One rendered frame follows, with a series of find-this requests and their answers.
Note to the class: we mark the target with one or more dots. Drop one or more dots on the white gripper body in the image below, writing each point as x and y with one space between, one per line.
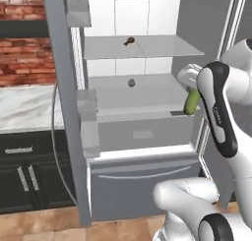
188 75

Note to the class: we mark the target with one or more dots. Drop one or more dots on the green cucumber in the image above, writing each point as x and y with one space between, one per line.
191 102

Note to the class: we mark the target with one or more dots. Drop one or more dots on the grey open fridge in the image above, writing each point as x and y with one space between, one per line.
141 97

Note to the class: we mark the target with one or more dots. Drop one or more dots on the black cupboard drawer front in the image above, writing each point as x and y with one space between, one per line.
36 141

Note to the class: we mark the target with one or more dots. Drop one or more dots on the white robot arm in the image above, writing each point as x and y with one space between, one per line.
236 143

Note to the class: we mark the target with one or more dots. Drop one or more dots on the small grey door bin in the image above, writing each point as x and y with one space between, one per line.
78 12

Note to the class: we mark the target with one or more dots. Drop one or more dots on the grey freezer drawer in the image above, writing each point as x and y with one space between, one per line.
138 195

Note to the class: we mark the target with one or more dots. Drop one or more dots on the glass fridge shelf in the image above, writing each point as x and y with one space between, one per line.
154 48

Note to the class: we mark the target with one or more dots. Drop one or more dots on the brown chicken drumstick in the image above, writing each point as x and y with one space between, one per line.
129 41

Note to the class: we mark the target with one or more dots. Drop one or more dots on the grey fridge door with bins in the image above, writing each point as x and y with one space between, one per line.
67 113

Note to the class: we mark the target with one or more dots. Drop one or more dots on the dark grey round vegetable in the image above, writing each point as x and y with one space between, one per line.
132 82

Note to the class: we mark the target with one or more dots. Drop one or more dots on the grey fridge crisper drawer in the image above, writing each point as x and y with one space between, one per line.
144 133

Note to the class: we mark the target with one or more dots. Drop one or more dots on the dark wall shelf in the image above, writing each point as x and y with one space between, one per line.
23 28

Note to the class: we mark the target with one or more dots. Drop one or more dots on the black cupboard door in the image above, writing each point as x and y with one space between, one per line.
49 186
10 189

